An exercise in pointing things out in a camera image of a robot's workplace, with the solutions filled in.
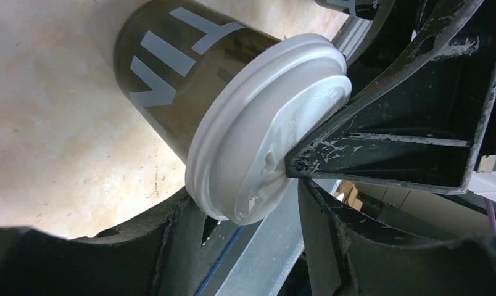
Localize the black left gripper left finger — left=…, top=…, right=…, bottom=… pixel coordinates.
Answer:
left=0, top=189, right=205, bottom=295

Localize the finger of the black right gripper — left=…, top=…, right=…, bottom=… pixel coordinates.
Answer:
left=285, top=1, right=496, bottom=194

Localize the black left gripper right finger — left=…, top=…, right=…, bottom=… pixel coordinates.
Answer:
left=298, top=179, right=496, bottom=295

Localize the single dark plastic cup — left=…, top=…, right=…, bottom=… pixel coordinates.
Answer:
left=113, top=1, right=278, bottom=161

